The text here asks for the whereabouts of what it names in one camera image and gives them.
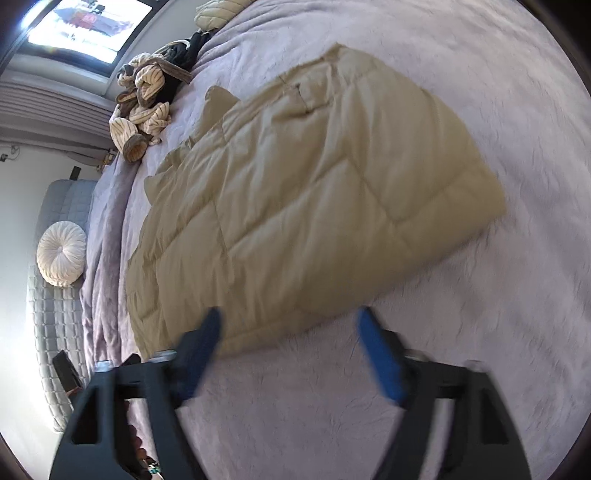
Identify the dark clothes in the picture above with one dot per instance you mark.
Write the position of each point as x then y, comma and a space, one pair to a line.
184, 55

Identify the round white pleated pillow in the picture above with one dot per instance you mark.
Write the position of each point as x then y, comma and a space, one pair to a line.
62, 254

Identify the grey quilted headboard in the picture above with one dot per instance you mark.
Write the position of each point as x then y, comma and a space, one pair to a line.
51, 314

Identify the black wall socket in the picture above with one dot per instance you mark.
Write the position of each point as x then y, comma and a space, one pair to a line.
74, 174

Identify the purple fleece bed blanket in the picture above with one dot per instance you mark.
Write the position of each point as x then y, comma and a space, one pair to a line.
300, 415

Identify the khaki quilted jacket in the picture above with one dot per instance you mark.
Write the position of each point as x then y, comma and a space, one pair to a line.
300, 198

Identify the cream striped garment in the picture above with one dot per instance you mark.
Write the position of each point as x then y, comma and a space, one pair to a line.
152, 120

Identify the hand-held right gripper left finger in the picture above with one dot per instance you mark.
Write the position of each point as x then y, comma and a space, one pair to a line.
203, 350

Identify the black object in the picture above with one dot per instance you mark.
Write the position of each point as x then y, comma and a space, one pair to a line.
67, 369

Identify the folded cream quilted garment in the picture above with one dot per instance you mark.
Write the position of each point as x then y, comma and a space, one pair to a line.
217, 14

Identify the window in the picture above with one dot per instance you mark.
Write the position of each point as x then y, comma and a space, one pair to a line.
87, 23

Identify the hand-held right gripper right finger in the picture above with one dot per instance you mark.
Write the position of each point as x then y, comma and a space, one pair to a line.
383, 360

